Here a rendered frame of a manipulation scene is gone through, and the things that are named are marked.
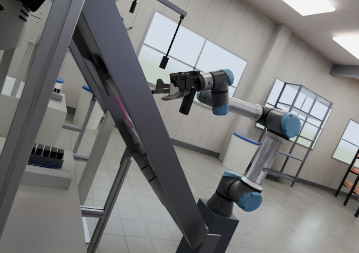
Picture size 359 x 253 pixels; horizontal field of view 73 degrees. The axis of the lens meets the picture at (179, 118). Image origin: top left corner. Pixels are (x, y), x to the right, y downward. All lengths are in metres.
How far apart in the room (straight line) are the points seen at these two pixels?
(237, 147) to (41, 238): 4.63
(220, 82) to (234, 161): 4.23
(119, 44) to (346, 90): 7.92
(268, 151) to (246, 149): 3.84
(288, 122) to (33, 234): 1.06
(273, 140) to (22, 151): 1.07
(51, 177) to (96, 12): 0.61
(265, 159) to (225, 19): 4.31
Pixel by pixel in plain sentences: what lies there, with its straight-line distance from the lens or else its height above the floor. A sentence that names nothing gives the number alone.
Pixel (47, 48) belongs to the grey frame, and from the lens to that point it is 0.45.
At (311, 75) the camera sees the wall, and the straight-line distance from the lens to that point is 7.06.
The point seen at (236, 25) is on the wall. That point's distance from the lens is 5.48.
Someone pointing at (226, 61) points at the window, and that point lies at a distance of 5.33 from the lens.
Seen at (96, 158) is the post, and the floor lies 0.52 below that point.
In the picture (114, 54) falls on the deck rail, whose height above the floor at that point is 1.10.
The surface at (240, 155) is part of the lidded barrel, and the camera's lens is 5.15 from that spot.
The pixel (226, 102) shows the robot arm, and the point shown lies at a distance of 1.06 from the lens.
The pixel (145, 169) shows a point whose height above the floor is 0.70.
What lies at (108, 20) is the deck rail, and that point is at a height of 1.15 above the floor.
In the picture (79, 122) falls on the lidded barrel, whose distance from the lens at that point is 4.05.
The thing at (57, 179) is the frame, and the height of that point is 0.65.
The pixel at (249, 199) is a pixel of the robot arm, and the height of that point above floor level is 0.73.
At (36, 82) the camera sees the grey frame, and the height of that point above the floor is 1.01.
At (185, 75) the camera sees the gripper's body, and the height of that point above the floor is 1.15.
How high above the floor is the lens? 1.08
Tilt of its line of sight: 6 degrees down
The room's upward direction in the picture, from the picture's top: 23 degrees clockwise
